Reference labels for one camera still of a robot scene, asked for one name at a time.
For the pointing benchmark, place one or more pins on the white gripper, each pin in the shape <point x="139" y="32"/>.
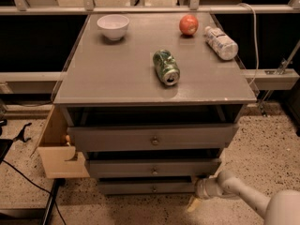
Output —
<point x="202" y="188"/>

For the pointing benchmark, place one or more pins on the grey bottom drawer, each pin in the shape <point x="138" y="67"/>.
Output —
<point x="145" y="185"/>

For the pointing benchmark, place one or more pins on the grey drawer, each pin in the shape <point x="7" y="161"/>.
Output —
<point x="109" y="139"/>
<point x="145" y="185"/>
<point x="152" y="167"/>

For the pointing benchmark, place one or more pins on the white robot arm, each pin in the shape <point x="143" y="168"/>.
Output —
<point x="281" y="209"/>

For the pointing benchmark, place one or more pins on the grey top drawer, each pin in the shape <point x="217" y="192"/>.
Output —
<point x="109" y="139"/>

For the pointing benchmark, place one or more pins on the grey middle drawer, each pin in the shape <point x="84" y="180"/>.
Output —
<point x="152" y="167"/>

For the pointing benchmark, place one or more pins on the grey drawer cabinet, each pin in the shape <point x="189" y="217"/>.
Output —
<point x="114" y="84"/>

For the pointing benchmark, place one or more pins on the green soda can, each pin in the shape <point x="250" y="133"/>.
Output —
<point x="166" y="67"/>

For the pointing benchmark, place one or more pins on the wooden side box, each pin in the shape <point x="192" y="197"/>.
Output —
<point x="59" y="156"/>

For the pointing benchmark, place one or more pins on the clear plastic water bottle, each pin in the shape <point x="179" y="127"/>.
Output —
<point x="221" y="43"/>

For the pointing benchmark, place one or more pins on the red apple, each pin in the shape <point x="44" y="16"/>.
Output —
<point x="188" y="25"/>

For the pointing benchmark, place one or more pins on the black clamp tool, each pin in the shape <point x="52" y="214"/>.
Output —
<point x="20" y="136"/>

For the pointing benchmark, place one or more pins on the black floor stand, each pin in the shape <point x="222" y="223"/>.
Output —
<point x="43" y="214"/>

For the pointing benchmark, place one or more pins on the white ceramic bowl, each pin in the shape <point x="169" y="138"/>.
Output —
<point x="113" y="26"/>

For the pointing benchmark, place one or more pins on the grey metal railing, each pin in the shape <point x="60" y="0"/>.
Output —
<point x="89" y="6"/>

